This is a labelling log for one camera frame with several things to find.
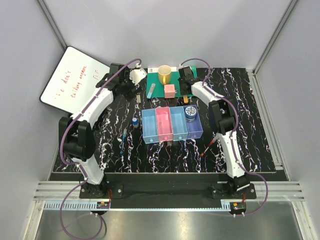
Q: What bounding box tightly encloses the orange highlighter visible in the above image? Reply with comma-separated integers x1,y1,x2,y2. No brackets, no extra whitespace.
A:
183,95,189,104

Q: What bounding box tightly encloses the small beige eraser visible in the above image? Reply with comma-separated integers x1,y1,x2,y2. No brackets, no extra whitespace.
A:
136,95,141,104

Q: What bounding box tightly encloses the blue cleaning gel jar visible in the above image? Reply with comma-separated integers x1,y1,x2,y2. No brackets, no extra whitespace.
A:
184,105,198,123

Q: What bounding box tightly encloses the blue grey highlighter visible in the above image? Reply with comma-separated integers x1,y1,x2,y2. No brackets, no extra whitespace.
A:
146,83,156,99

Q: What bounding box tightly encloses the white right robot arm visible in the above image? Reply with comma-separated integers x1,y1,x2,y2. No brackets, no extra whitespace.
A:
178,66,250,199

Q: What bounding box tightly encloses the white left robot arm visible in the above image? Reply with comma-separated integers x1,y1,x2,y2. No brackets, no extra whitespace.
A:
58,63,138,198

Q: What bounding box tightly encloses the pink cube socket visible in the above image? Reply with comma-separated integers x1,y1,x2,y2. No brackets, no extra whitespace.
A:
164,84,176,99

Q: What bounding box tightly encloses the yellow mug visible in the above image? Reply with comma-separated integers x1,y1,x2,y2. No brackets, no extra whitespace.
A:
157,65,172,85

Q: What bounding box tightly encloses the blue round stamp bottle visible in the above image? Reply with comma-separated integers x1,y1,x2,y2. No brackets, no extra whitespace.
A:
132,117,139,128

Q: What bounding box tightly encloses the light blue bin right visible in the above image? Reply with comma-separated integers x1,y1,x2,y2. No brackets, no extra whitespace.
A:
169,106,188,141

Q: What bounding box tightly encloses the light blue bin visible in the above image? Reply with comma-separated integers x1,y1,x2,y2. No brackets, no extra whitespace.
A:
169,106,188,141
141,109,159,144

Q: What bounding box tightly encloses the purple plastic bin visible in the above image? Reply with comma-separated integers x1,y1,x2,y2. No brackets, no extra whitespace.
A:
183,105,203,140

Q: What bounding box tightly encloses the light blue bin left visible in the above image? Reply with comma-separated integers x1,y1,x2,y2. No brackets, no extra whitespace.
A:
141,109,159,144

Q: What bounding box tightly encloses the pink plastic bin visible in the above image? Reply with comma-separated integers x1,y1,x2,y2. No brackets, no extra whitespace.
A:
155,107,173,142

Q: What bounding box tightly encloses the blue gel pen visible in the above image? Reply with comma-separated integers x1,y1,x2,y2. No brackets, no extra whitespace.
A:
120,128,127,155

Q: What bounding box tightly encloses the red gel pen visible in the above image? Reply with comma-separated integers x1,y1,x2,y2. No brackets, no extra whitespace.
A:
200,136,218,157

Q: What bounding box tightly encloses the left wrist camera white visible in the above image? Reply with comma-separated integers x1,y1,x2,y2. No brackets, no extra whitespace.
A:
129,64,147,85

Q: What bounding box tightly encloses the white whiteboard black frame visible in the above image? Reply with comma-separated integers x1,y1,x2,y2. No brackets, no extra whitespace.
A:
39,46,110,114

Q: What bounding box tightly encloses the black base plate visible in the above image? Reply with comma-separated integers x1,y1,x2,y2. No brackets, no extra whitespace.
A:
79,173,257,211

